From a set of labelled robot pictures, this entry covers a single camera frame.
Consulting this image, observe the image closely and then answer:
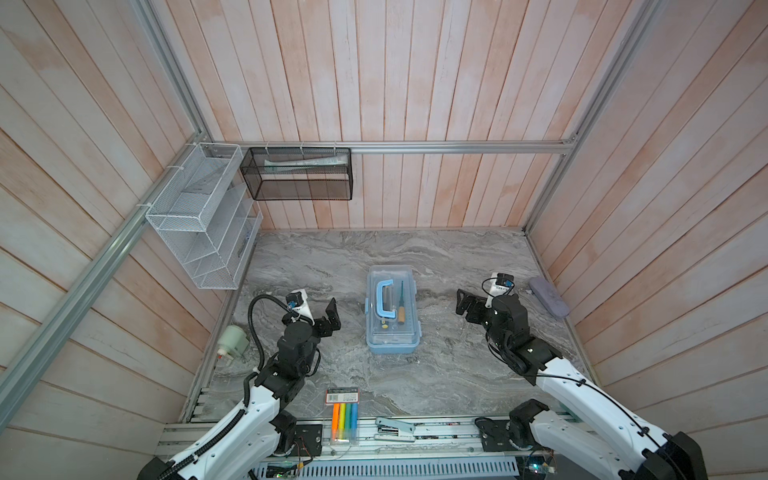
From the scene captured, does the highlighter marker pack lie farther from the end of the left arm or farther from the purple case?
the purple case

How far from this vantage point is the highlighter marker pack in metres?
→ 0.75

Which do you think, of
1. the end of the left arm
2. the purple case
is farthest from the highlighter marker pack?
the purple case
